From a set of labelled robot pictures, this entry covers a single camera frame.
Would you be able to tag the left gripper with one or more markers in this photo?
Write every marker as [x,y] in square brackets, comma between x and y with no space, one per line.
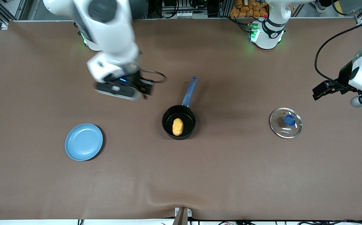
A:
[343,78]

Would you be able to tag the bag of orange items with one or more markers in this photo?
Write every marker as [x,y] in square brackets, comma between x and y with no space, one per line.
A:
[246,9]

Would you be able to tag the metal table edge bracket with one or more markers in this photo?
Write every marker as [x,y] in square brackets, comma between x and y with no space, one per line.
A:
[182,217]

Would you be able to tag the yellow potato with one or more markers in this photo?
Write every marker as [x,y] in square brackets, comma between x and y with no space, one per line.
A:
[177,127]

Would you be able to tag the blue round plate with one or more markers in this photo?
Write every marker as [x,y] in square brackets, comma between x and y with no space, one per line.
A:
[84,142]

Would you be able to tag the grey connector block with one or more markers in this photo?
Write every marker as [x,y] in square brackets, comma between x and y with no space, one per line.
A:
[185,14]

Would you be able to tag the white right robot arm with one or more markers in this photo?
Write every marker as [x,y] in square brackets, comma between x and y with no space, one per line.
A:
[112,34]

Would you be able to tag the brown table mat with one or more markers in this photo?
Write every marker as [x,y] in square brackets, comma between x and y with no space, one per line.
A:
[262,172]

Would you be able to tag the glass lid with blue knob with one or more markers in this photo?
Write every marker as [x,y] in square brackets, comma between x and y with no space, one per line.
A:
[289,120]

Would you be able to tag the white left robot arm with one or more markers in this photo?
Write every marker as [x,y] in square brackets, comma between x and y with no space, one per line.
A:
[270,36]

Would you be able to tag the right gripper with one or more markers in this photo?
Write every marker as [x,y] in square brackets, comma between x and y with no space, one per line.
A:
[142,85]

